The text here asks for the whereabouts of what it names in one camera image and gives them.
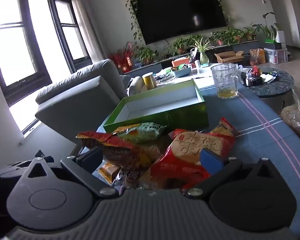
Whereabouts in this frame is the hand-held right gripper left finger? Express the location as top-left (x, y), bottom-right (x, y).
top-left (25, 147), bottom-right (118, 197)

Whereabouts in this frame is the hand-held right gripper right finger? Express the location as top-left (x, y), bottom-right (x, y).
top-left (182, 150), bottom-right (284, 198)

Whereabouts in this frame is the small orange snack packet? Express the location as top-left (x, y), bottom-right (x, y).
top-left (98, 162), bottom-right (122, 185)

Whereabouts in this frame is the red yellow-edged snack packet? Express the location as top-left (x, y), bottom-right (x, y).
top-left (76, 131), bottom-right (151, 173)

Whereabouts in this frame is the red round pastry packet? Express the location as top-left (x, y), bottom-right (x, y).
top-left (140, 129), bottom-right (235, 191)

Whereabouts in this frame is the yellow red snack packet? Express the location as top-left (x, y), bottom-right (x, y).
top-left (210, 117), bottom-right (240, 137)

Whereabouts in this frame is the green cardboard box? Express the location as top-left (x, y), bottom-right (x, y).
top-left (103, 80), bottom-right (209, 134)

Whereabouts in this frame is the blue striped tablecloth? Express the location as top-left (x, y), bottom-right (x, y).
top-left (97, 82), bottom-right (300, 240)

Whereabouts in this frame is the green snack packet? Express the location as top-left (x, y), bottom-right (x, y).
top-left (112, 122), bottom-right (167, 144)

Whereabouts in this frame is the grey sofa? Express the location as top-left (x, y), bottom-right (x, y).
top-left (35, 59), bottom-right (130, 133)

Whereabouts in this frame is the white round table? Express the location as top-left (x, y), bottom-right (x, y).
top-left (130, 64), bottom-right (215, 91)

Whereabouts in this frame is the glass mug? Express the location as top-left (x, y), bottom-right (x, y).
top-left (210, 63), bottom-right (242, 99)

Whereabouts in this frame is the white cushion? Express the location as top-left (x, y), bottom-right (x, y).
top-left (126, 76), bottom-right (148, 97)

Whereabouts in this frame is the blue plastic basket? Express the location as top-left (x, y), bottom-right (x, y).
top-left (171, 66), bottom-right (192, 78)

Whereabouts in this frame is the clear bag of bread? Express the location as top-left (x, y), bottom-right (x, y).
top-left (281, 90), bottom-right (300, 143)

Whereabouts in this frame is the dark round stone table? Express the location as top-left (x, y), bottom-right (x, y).
top-left (240, 66), bottom-right (295, 110)

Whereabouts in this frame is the yellow tin can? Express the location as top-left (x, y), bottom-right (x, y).
top-left (142, 72), bottom-right (157, 90)

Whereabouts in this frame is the orange tissue box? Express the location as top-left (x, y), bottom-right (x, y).
top-left (171, 57), bottom-right (190, 68)

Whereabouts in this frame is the red flower decoration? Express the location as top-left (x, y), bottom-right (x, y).
top-left (109, 42), bottom-right (136, 73)

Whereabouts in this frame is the open cardboard box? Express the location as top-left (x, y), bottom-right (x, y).
top-left (214, 51), bottom-right (244, 64)

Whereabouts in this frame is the spider plant in glass vase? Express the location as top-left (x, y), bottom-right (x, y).
top-left (191, 37), bottom-right (213, 64)

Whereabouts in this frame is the orange carton with plastic bag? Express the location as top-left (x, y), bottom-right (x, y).
top-left (249, 49), bottom-right (267, 65)

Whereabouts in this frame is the potted green plant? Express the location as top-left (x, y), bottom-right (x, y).
top-left (244, 26), bottom-right (257, 41)
top-left (137, 46), bottom-right (158, 64)
top-left (187, 35), bottom-right (203, 47)
top-left (230, 29), bottom-right (244, 43)
top-left (171, 38), bottom-right (188, 54)
top-left (211, 30), bottom-right (230, 46)

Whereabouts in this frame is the clear storage box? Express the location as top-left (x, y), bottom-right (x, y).
top-left (264, 47), bottom-right (289, 64)

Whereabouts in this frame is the green and black box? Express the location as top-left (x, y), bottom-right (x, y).
top-left (264, 39), bottom-right (283, 49)

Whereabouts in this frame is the beige curtain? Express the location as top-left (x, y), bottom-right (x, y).
top-left (70, 0), bottom-right (108, 63)

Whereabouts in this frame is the dark framed window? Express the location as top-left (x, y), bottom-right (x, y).
top-left (0, 0), bottom-right (91, 105)

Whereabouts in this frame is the ivy vine around television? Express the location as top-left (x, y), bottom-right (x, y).
top-left (125, 0), bottom-right (230, 42)

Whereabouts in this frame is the tall plant in white pot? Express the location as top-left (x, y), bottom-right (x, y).
top-left (252, 12), bottom-right (287, 43)

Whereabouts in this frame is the wall television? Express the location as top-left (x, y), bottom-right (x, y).
top-left (130, 0), bottom-right (227, 45)

